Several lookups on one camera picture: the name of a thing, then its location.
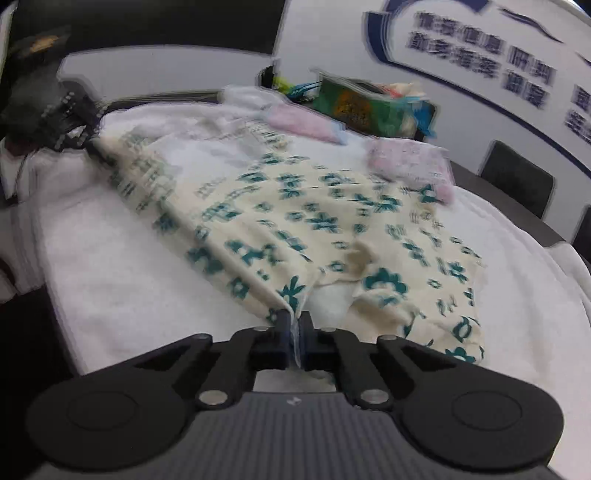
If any folded pink cloth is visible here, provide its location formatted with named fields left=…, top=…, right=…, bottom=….
left=264, top=103, right=348, bottom=145

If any folded pink floral garment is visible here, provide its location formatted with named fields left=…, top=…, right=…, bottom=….
left=366, top=137, right=456, bottom=205

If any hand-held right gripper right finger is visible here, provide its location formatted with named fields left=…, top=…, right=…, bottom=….
left=298, top=311, right=447, bottom=409

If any blue wall sign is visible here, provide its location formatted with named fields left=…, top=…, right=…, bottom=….
left=364, top=0, right=591, bottom=182

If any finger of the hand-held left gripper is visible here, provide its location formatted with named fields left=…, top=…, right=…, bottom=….
left=44, top=82, right=101, bottom=153

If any large black screen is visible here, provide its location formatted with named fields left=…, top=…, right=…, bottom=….
left=8, top=0, right=288, bottom=52

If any green zip bag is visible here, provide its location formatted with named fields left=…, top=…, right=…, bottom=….
left=306, top=73, right=438, bottom=140

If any cream green floral garment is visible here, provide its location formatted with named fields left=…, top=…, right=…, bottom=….
left=89, top=131, right=489, bottom=366

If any white towel blanket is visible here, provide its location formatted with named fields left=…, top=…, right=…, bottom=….
left=0, top=88, right=591, bottom=409

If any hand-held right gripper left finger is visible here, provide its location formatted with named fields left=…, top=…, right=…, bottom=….
left=126, top=310, right=297, bottom=409

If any black office chair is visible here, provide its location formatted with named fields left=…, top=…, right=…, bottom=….
left=479, top=140, right=556, bottom=219
left=571, top=217, right=591, bottom=266

